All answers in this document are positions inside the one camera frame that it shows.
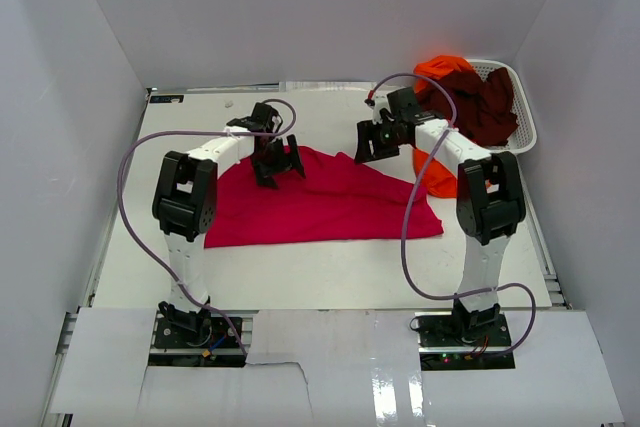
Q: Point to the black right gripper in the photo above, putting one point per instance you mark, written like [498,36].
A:
[364,132]

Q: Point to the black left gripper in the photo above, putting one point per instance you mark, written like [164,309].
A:
[263,174]

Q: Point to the magenta t shirt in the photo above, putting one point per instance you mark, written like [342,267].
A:
[337,200]

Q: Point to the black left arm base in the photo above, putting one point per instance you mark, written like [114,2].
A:
[213,345]

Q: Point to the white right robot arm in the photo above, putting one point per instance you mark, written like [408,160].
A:
[489,200]

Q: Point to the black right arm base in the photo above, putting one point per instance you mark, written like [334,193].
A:
[441,348]

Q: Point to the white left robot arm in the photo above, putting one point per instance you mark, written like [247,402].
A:
[186,194]

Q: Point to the orange t shirt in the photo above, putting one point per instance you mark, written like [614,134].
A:
[438,181]

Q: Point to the dark maroon t shirt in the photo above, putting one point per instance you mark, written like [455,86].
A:
[484,105]

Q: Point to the white plastic basket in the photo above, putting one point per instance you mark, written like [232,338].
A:
[524,138]

